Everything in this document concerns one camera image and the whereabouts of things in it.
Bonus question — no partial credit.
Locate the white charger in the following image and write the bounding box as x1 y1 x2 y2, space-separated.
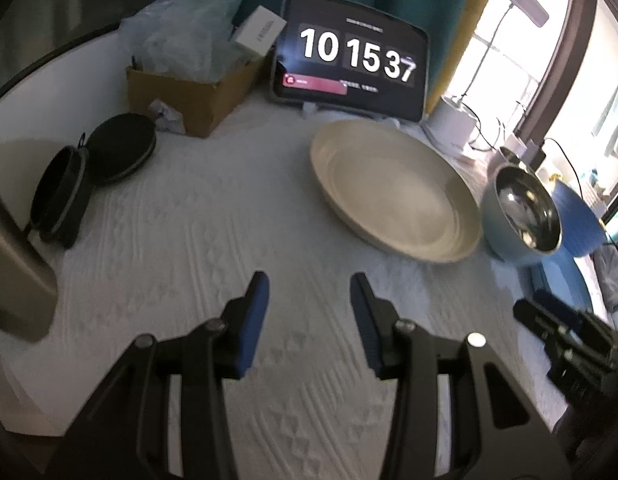
506 132 540 161

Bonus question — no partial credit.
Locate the small white box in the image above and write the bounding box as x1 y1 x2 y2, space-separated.
231 6 288 57

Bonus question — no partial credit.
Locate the stainless steel tumbler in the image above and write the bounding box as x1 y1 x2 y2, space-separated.
0 140 57 343

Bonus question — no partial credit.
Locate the tablet with clock display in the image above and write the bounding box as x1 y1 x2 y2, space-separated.
268 0 431 123

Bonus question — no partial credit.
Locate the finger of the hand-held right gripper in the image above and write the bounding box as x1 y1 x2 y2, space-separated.
513 299 590 356
534 289 610 333

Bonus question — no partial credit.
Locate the cream plate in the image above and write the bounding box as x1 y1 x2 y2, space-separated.
310 120 484 263

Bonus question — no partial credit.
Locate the white textured tablecloth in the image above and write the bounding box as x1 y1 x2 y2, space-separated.
0 95 604 480

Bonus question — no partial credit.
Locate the white desk lamp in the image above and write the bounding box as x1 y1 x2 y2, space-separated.
421 0 550 151

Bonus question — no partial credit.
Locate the teal hanging towel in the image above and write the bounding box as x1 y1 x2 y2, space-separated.
591 77 618 156

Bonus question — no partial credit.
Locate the crumpled white wrapper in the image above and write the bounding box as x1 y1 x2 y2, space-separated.
149 100 185 133

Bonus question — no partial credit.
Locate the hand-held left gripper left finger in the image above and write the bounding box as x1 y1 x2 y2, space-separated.
49 271 270 480

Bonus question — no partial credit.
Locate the grey towel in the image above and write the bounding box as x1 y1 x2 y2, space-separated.
591 247 618 311

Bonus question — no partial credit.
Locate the light blue steel-lined bowl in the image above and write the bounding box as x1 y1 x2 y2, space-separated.
481 160 562 267

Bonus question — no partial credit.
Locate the clear plastic bag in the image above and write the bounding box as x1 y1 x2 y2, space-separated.
120 0 255 83

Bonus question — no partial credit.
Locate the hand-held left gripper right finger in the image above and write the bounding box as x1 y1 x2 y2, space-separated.
349 272 572 480

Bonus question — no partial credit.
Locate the dark sliding door frame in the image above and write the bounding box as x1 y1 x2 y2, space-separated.
519 0 618 146

